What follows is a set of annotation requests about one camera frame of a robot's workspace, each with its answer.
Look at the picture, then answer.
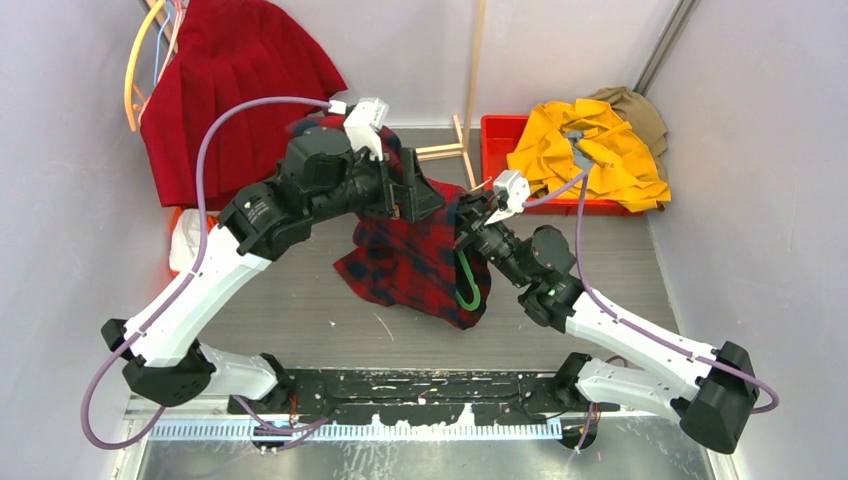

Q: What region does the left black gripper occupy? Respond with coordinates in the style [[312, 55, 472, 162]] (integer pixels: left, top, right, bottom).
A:
[[308, 144, 445, 225]]

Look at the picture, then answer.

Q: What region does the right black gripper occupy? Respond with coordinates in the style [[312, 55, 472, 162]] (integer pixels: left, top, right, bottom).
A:
[[431, 189, 532, 289]]

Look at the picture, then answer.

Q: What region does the dark plaid garment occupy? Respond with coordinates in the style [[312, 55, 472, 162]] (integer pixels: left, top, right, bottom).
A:
[[284, 115, 494, 332]]

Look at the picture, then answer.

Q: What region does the green hanger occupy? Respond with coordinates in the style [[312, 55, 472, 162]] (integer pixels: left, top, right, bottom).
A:
[[455, 251, 484, 314]]

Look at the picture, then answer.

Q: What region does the red skirt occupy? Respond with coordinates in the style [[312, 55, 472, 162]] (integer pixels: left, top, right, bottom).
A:
[[140, 1, 348, 210]]

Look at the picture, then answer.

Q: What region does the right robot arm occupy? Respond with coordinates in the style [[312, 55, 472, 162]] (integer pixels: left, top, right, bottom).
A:
[[455, 192, 763, 454]]

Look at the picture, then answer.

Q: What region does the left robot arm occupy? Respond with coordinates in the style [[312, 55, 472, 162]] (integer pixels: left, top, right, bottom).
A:
[[102, 127, 445, 413]]

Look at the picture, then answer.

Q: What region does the orange hanger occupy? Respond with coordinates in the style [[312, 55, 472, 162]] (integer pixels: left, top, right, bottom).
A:
[[122, 0, 166, 132]]

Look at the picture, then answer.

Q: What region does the light blue hanger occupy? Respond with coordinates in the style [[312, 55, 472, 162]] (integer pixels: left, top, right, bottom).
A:
[[153, 1, 176, 87]]

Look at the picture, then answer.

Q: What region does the wooden clothes rack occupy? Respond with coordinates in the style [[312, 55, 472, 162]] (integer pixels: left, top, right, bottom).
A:
[[148, 0, 489, 190]]

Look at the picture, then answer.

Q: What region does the red plastic bin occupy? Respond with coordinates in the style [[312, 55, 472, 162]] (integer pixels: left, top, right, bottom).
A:
[[481, 114, 644, 217]]

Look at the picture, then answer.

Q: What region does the yellow garment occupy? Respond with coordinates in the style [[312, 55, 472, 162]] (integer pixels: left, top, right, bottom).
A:
[[506, 98, 672, 213]]

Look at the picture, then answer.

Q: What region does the tan garment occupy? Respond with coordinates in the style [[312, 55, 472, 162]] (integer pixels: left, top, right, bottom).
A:
[[588, 86, 668, 160]]

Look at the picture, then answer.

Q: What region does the orange and white garment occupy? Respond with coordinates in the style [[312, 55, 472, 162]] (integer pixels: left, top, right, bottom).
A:
[[168, 208, 201, 276]]

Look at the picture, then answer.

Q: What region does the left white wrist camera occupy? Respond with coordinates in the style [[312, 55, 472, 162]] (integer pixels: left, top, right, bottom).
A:
[[328, 97, 389, 162]]

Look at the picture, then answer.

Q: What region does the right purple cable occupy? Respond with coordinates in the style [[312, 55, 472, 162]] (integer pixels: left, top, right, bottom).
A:
[[523, 165, 781, 454]]

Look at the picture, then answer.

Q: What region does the purple cable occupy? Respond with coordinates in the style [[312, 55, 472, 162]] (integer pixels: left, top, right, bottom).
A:
[[523, 165, 781, 454], [80, 96, 349, 454]]

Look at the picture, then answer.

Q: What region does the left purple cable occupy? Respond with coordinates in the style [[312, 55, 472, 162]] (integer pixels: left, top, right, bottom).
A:
[[80, 96, 349, 454]]

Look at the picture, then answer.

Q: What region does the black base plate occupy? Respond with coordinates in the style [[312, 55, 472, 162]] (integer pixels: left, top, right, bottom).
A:
[[251, 369, 588, 427]]

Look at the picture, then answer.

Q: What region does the pink wire hanger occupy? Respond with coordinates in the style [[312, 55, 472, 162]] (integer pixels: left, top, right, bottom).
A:
[[139, 1, 189, 127]]

